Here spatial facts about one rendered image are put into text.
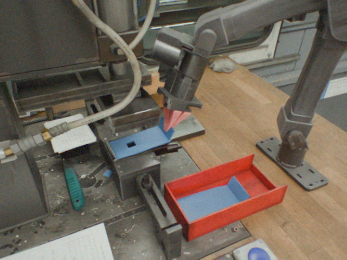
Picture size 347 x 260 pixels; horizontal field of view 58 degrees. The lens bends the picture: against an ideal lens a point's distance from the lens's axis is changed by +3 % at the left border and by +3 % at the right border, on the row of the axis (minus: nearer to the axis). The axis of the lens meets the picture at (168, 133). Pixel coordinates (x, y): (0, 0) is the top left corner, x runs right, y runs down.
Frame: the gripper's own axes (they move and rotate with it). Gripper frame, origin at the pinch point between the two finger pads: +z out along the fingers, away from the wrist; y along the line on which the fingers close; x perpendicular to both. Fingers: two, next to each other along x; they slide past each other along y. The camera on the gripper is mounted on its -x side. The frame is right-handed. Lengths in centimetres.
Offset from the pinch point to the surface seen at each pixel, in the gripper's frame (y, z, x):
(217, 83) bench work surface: -38, -5, -32
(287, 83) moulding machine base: -102, -8, -52
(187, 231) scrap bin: 2.8, 10.3, 23.7
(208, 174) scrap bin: -7.5, 4.7, 12.5
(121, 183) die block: 11.6, 11.3, 7.9
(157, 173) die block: 3.3, 8.4, 7.9
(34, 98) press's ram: 31.6, -4.0, 2.2
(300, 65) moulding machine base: -107, -18, -54
